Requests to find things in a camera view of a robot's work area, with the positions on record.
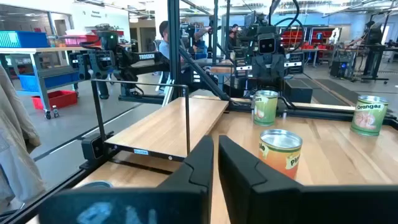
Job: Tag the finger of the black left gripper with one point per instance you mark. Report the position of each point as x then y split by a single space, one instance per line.
277 70
259 70

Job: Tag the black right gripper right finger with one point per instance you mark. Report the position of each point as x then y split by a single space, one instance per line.
264 202

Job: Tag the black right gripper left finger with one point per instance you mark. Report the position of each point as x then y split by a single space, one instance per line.
174 205

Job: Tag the pears tin can green label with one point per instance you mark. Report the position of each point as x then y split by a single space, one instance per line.
265 109

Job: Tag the pineapple tin can orange label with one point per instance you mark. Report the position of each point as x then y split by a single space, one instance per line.
280 158

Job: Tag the cream round container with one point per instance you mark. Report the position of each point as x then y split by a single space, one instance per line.
368 116

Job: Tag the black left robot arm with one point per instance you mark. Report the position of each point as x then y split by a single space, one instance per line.
267 83

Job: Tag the black spare robot arm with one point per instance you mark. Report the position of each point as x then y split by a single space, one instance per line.
146 57

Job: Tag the black box with white labels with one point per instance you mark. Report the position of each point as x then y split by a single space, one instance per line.
293 64

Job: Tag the black equipment case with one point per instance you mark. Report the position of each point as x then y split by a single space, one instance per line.
298 91

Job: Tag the person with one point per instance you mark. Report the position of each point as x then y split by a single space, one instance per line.
163 46
234 28

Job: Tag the red storage bin rack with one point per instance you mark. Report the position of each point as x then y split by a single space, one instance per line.
321 35

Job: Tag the black computer tower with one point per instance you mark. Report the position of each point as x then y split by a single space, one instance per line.
337 70

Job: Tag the black floor mat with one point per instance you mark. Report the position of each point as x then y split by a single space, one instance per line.
335 90

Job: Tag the black equipment stand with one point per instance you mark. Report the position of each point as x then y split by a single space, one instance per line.
374 59

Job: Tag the red plastic bin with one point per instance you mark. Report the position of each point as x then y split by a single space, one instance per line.
59 99

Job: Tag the beige fabric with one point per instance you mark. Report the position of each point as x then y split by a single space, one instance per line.
15 149

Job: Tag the pink plastic crate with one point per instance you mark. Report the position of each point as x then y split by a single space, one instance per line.
77 40

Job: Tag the shallow blue plastic bin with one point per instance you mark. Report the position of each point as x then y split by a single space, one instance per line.
31 83

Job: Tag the blue cart with bins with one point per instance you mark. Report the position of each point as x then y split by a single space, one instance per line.
37 71

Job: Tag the large blue plastic bin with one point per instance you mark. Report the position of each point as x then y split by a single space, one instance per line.
25 39

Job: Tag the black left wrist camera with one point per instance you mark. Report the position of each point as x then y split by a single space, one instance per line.
266 45

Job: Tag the small silver post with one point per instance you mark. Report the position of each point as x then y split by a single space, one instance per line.
284 115

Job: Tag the wooden shelf with black frame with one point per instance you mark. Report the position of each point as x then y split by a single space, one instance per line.
168 124

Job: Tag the black aluminium table frame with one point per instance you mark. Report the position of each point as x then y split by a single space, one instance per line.
174 46

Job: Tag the black table-level camera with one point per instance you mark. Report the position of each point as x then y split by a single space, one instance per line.
93 147

